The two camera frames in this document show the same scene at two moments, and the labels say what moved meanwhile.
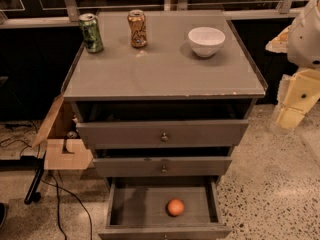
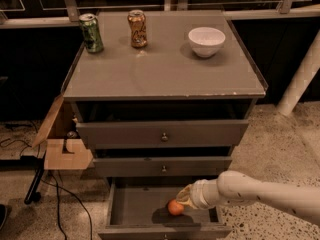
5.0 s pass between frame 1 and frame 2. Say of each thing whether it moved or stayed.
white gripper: moved
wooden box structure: stayed
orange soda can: stayed
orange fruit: stayed
